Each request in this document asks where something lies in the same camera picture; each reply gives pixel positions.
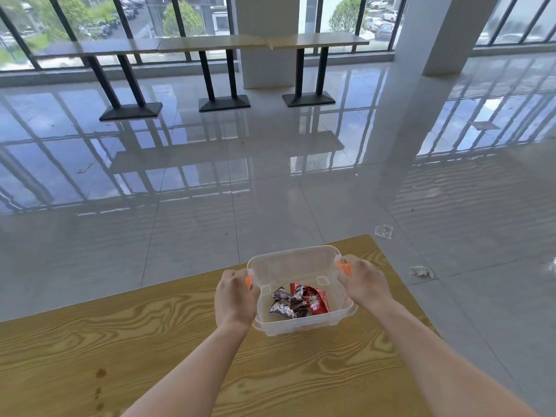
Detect person's left hand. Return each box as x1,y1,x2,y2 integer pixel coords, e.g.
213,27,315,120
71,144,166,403
215,269,261,330

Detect person's right hand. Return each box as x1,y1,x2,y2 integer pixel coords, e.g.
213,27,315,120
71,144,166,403
335,255,394,313

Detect clear plastic box orange latches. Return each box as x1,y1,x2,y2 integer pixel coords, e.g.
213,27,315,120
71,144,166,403
246,245,359,337

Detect person's left forearm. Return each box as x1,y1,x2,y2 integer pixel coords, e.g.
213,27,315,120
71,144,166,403
122,319,253,417

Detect person's right forearm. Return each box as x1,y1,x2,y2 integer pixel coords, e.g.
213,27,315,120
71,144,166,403
367,296,540,417

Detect brown silver candy wrapper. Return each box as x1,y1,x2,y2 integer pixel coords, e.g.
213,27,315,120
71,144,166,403
269,299,310,320

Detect red candy wrapper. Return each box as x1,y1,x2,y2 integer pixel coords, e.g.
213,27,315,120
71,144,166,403
290,282,331,317

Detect wooden table with black legs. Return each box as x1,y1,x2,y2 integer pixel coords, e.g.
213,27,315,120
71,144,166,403
157,35,269,113
31,38,164,122
267,32,371,108

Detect black framed window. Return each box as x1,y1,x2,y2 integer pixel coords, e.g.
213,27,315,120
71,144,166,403
299,0,409,53
0,0,237,73
474,0,556,49

